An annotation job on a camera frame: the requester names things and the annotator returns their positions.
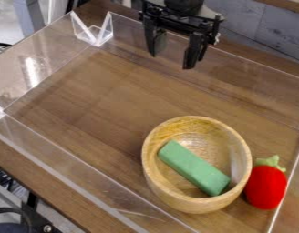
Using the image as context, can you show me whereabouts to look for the brown wooden bowl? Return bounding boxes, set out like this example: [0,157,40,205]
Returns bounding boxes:
[142,116,251,214]

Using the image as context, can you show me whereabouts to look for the clear acrylic corner bracket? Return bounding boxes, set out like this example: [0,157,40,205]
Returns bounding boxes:
[71,11,114,47]

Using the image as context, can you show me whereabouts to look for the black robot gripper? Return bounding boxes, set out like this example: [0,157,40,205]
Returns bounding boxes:
[143,0,225,69]

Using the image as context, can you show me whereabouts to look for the red toy strawberry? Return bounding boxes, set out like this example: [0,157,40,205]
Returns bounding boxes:
[245,155,287,210]

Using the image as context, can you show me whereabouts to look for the clear acrylic tray enclosure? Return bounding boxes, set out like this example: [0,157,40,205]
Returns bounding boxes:
[0,13,299,233]

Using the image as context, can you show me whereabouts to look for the green rectangular stick block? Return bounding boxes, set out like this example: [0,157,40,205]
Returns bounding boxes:
[158,140,231,197]

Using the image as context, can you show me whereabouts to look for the black table clamp base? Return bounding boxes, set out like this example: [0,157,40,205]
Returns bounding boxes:
[0,194,64,233]

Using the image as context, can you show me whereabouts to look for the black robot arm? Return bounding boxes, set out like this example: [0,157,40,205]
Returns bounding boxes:
[139,0,225,69]

